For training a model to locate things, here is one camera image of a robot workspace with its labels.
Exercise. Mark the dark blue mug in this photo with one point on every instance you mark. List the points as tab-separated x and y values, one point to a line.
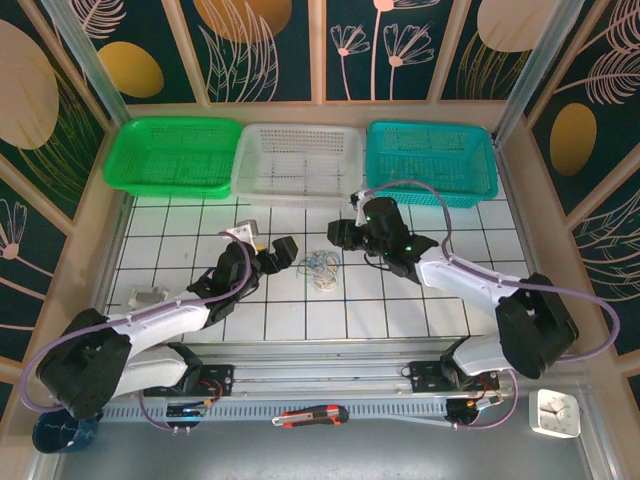
55	437

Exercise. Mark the aluminium frame post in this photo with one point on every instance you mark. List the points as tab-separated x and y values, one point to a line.
85	65
530	75

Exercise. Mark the small black circuit board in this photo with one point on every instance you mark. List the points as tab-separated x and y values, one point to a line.
462	411
185	411

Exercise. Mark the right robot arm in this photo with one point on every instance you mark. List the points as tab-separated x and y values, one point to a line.
465	277

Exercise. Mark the orange black utility knife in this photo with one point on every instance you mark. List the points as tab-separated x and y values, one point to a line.
312	416

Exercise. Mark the white square clock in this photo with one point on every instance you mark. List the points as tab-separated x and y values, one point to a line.
555	414

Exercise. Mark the grey metal bracket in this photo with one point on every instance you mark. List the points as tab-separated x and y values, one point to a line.
147	296

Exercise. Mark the green plastic basket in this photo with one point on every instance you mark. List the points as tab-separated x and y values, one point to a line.
172	160

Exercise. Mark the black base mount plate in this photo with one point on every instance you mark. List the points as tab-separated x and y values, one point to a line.
425	377
226	380

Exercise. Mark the aluminium mounting rail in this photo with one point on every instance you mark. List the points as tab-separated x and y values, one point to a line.
325	372

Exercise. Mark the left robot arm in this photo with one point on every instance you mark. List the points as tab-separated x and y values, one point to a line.
165	320

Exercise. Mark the white plastic basket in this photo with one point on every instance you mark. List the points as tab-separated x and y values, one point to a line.
297	165

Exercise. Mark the teal plastic basket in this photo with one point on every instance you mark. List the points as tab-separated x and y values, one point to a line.
430	160

